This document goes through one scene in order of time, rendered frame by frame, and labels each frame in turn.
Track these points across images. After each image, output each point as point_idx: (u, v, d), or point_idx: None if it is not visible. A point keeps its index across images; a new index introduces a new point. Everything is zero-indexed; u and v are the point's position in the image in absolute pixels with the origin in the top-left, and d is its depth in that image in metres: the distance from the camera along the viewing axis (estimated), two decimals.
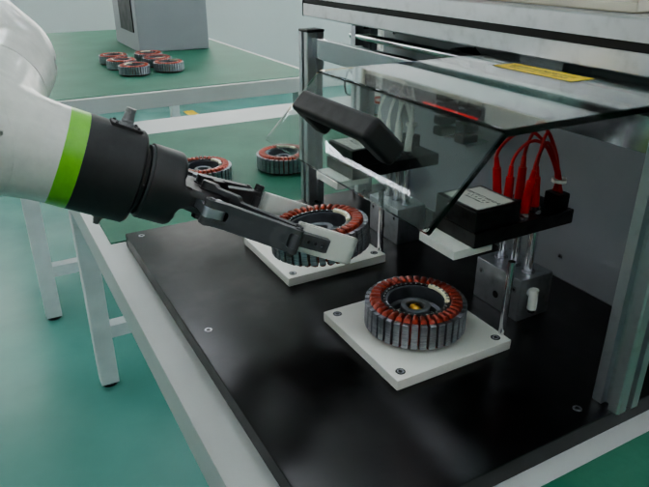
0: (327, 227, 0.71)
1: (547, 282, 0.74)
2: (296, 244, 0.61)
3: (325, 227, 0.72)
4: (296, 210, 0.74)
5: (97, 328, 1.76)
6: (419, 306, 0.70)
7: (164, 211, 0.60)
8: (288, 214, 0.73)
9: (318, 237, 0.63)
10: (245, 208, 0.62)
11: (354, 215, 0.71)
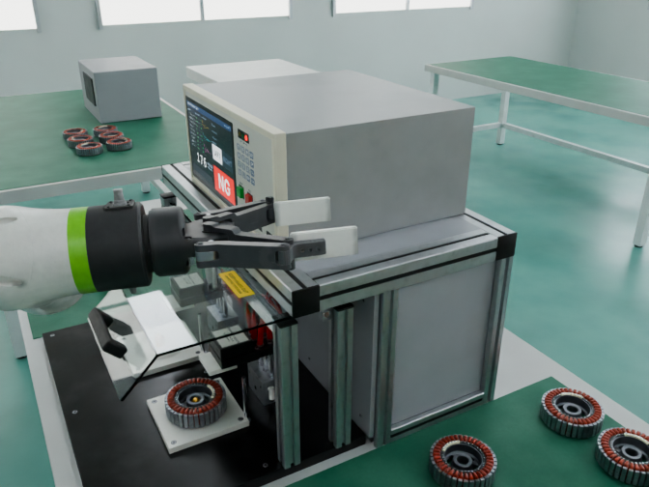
0: None
1: None
2: (286, 260, 0.62)
3: None
4: None
5: None
6: (197, 400, 1.17)
7: (176, 265, 0.66)
8: None
9: (311, 242, 0.64)
10: (239, 238, 0.66)
11: None
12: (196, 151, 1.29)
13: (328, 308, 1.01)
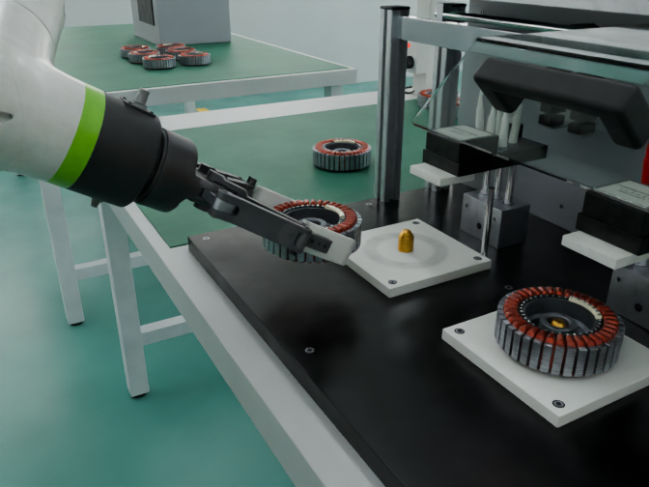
0: None
1: None
2: (304, 243, 0.60)
3: None
4: None
5: (127, 335, 1.65)
6: (564, 324, 0.59)
7: (171, 199, 0.58)
8: None
9: (321, 237, 0.63)
10: (252, 202, 0.61)
11: None
12: None
13: None
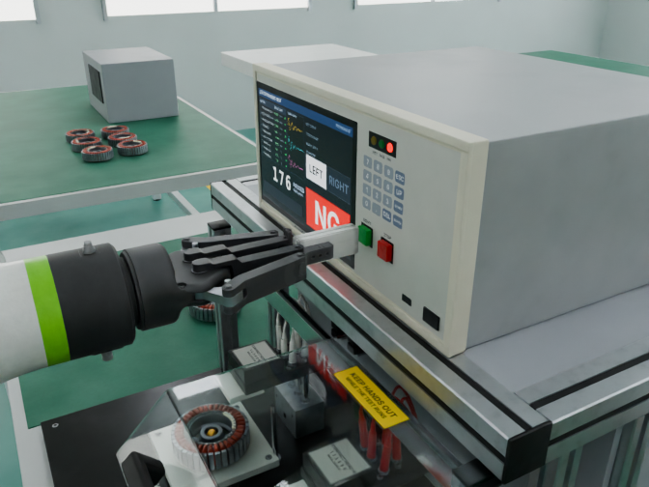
0: None
1: None
2: None
3: None
4: None
5: None
6: None
7: None
8: None
9: None
10: None
11: None
12: (271, 164, 0.86)
13: None
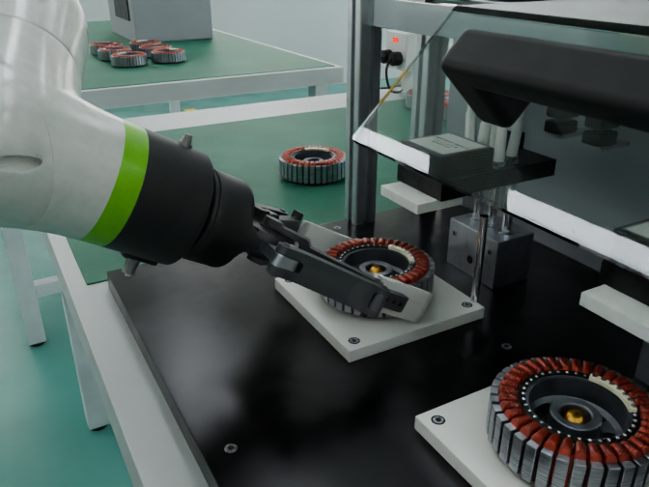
0: None
1: None
2: None
3: None
4: None
5: (82, 362, 1.48)
6: (583, 416, 0.42)
7: None
8: None
9: None
10: None
11: None
12: None
13: None
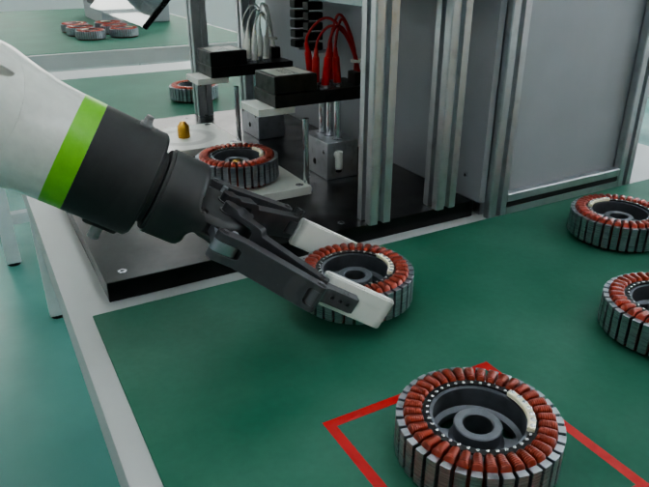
0: (493, 429, 0.42)
1: (352, 148, 0.90)
2: None
3: (490, 423, 0.43)
4: (448, 374, 0.46)
5: (43, 261, 1.92)
6: (239, 160, 0.86)
7: None
8: (433, 383, 0.45)
9: (305, 238, 0.66)
10: None
11: (544, 424, 0.41)
12: None
13: None
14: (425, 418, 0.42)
